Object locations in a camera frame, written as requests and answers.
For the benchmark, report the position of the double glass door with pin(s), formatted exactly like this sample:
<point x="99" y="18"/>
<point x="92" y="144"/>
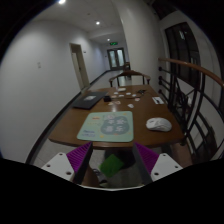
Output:
<point x="116" y="58"/>

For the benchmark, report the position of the green exit sign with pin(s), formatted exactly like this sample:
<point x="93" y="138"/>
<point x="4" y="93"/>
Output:
<point x="113" y="43"/>

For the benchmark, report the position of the green object under table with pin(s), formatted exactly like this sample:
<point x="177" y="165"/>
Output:
<point x="111" y="166"/>

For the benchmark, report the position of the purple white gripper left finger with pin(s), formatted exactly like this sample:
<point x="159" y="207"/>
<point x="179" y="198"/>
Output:
<point x="71" y="166"/>

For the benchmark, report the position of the white computer mouse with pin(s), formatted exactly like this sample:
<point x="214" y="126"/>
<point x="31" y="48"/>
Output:
<point x="159" y="124"/>

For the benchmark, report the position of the small black box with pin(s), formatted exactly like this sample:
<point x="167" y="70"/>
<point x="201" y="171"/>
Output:
<point x="107" y="99"/>

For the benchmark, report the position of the light green mouse pad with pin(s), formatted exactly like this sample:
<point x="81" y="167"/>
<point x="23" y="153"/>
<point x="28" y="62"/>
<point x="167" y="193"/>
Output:
<point x="115" y="127"/>

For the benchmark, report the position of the beige side door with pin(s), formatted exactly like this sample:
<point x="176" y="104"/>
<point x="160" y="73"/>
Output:
<point x="79" y="66"/>

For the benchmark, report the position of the wooden chair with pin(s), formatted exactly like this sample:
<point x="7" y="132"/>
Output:
<point x="130" y="73"/>

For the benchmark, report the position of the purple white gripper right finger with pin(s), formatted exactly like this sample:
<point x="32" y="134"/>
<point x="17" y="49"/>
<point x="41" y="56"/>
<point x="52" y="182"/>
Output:
<point x="153" y="166"/>

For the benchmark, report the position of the wooden stair handrail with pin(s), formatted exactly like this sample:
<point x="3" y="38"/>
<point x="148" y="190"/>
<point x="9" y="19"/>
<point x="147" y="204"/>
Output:
<point x="196" y="67"/>

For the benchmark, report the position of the white paper card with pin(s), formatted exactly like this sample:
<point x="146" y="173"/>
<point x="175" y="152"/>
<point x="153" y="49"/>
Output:
<point x="158" y="100"/>

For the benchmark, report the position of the dark closed laptop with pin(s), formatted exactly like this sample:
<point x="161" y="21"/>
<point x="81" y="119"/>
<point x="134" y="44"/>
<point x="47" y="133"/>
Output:
<point x="89" y="100"/>

